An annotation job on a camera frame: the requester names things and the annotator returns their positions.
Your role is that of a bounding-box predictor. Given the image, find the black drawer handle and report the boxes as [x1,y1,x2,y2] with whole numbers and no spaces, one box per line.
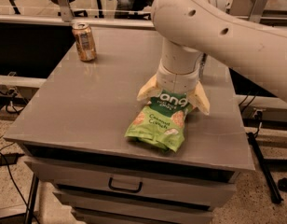
[108,177,143,193]

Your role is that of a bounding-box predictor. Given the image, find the black stand leg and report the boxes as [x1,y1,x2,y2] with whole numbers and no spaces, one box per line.
[247,133,283,204]

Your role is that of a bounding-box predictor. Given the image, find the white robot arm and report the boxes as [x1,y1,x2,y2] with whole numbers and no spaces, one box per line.
[137,0,287,114]

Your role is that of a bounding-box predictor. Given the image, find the left metal bracket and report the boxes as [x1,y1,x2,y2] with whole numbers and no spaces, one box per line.
[57,0,73,22]

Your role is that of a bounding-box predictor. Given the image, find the metal bracket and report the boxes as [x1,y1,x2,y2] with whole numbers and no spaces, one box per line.
[57,0,73,22]
[227,0,272,33]

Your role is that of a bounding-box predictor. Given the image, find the green rice chip bag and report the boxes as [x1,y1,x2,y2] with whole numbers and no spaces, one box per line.
[125,91,193,152]

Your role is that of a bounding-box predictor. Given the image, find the right metal bracket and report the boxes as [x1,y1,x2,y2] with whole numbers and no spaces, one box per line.
[227,0,272,33]

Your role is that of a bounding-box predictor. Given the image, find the silver green drink can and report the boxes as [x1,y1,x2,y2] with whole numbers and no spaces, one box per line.
[199,53,207,78]

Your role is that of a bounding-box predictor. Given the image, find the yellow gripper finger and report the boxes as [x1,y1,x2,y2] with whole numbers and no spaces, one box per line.
[137,75,162,101]
[187,82,210,115]

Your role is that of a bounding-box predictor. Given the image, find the black power adapter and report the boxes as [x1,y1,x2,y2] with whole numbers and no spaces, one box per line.
[0,153,22,167]

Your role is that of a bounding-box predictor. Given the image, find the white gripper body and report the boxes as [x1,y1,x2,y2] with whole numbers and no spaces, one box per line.
[156,62,199,93]

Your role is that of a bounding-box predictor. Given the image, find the orange soda can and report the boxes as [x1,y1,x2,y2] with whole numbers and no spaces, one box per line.
[72,22,96,62]

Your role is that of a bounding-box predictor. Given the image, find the grey drawer cabinet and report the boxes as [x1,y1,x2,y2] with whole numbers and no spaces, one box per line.
[6,28,253,224]

